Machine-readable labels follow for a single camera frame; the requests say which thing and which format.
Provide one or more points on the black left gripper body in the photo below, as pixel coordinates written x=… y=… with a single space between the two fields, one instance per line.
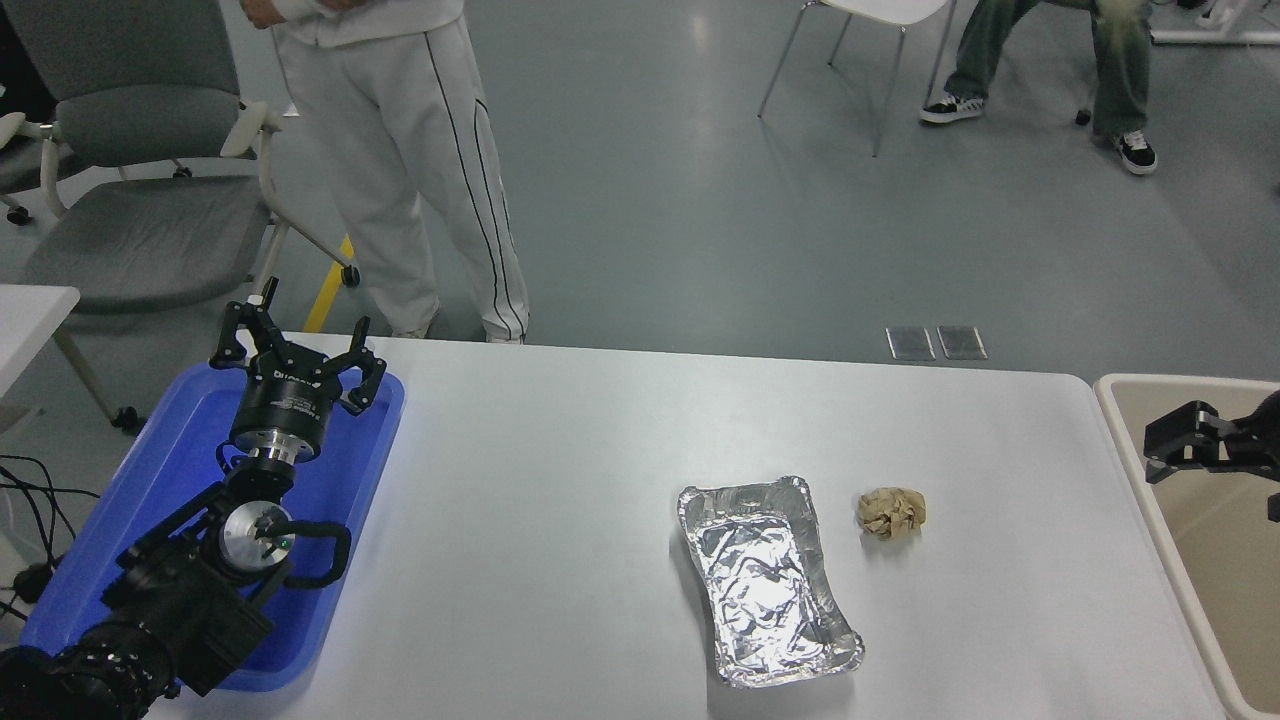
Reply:
x=285 y=405

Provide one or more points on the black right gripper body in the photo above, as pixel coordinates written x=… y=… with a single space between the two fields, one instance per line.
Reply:
x=1272 y=420

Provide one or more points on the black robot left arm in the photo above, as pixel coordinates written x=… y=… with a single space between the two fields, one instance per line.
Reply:
x=170 y=610

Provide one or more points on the person's left hand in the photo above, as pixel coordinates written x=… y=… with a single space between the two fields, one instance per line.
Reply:
x=260 y=12

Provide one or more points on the large pale bin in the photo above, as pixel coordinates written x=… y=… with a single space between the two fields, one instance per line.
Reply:
x=1220 y=580

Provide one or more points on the blue plastic tray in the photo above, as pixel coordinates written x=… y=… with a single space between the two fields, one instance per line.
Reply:
x=165 y=455

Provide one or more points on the grey office chair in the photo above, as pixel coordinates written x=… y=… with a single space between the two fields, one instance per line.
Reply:
x=150 y=230
x=20 y=165

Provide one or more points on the person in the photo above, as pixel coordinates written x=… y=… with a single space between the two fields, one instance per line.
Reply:
x=400 y=160
x=1110 y=60

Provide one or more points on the white side table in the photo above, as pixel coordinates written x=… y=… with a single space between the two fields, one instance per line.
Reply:
x=30 y=320

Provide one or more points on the metal floor socket plate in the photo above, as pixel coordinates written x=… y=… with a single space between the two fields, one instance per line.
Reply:
x=962 y=342
x=910 y=343

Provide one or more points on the crumpled tan paper ball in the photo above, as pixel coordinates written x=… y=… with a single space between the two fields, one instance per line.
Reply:
x=890 y=512

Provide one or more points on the white background table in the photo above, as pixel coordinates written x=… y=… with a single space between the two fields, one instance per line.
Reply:
x=1230 y=35

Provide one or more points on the aluminium foil tray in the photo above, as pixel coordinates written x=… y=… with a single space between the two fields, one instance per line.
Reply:
x=765 y=580

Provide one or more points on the white metal-legged chair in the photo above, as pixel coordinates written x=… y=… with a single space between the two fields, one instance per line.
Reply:
x=890 y=8

